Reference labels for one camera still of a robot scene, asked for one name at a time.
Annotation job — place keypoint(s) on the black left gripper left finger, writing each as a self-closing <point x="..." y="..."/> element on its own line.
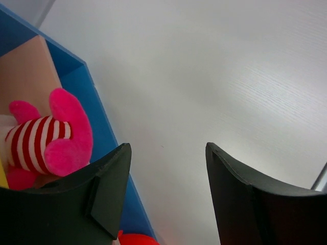
<point x="84" y="207"/>

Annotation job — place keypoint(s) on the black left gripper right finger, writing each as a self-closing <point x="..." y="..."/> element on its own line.
<point x="254" y="208"/>

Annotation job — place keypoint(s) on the red plush whale in shelf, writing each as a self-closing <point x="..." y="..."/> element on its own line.
<point x="135" y="239"/>

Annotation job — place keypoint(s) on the colourful wooden toy shelf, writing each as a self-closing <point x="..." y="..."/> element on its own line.
<point x="32" y="66"/>

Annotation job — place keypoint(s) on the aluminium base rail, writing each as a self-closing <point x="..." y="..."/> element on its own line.
<point x="320" y="183"/>

